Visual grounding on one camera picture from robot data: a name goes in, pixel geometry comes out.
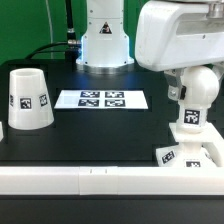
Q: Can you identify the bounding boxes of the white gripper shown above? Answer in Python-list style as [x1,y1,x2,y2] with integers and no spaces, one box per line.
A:
[135,0,224,101]

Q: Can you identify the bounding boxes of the white lamp bulb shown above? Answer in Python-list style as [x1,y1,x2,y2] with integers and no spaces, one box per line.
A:
[177,66,219,133]

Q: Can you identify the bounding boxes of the white lamp base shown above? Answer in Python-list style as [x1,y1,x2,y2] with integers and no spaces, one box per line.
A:
[156,122,218,168]

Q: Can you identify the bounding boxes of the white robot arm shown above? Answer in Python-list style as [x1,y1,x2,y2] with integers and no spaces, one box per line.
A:
[77,0,224,79]

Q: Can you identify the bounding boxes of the white lamp shade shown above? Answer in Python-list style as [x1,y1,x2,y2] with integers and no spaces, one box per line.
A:
[8,68,54,130]

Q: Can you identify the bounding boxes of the white right fence bar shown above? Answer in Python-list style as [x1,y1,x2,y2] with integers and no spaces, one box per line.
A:
[203,122,224,168]

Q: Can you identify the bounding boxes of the white fence bar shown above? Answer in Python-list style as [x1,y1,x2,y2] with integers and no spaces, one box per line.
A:
[203,122,224,168]
[0,121,4,142]
[0,166,224,195]

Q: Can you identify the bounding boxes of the white marker sheet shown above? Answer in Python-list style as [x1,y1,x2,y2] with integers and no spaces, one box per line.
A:
[54,90,148,110]

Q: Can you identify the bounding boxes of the white front fence bar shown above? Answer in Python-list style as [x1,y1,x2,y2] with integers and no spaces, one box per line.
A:
[0,166,224,195]

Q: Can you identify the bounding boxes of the white left fence bar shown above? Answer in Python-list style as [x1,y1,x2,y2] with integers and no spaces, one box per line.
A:
[0,121,4,142]

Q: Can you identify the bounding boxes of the black vertical cable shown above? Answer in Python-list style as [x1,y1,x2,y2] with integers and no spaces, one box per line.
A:
[64,0,76,43]

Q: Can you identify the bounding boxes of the black thick cable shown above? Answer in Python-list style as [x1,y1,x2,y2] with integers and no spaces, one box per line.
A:
[24,39,82,60]

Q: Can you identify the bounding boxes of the thin white cable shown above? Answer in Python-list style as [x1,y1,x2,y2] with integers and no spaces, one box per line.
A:
[45,0,55,60]

